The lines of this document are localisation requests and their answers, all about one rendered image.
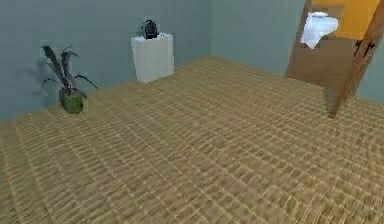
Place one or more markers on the white chest of drawers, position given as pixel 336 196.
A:
pixel 153 60

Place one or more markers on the brown wooden room door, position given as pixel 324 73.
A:
pixel 356 66

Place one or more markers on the black lantern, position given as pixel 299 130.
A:
pixel 150 30

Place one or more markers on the dark house plant green pot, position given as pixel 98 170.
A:
pixel 71 100

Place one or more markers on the white toilet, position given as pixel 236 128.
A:
pixel 318 28

